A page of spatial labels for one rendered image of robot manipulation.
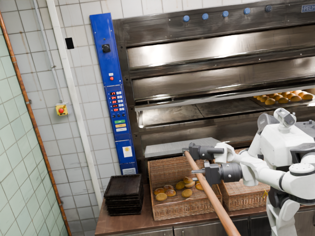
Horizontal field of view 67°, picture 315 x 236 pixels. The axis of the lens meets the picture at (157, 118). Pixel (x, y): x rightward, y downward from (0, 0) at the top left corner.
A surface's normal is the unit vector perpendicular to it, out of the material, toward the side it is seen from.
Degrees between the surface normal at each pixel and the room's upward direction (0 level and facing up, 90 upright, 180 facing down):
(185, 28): 90
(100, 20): 90
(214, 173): 76
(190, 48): 70
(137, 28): 90
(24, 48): 90
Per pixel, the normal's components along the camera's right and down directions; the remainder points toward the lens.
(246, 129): 0.01, 0.00
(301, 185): -0.44, 0.16
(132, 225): -0.12, -0.93
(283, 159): -0.72, 0.25
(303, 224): 0.05, 0.36
